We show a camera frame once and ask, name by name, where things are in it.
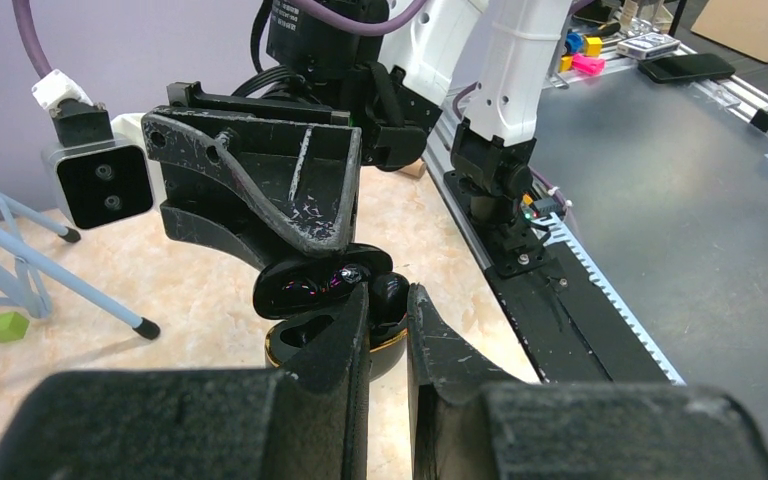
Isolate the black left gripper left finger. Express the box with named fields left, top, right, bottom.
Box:
left=0, top=285, right=370, bottom=479

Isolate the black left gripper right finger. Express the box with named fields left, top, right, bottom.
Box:
left=407, top=284, right=768, bottom=479

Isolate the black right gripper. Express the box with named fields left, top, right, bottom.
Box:
left=142, top=82, right=361, bottom=271

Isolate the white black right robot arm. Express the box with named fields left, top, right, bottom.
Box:
left=141, top=1, right=572, bottom=277

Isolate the tan block near base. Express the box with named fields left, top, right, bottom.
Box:
left=398, top=159, right=427, bottom=179

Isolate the lime green cube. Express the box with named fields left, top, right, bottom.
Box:
left=0, top=311, right=30, bottom=344

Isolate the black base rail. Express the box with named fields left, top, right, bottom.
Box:
left=423, top=112, right=687, bottom=386

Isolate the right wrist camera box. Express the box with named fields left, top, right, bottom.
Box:
left=31, top=69, right=155, bottom=230

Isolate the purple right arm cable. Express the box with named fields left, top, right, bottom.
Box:
left=11, top=0, right=577, bottom=220

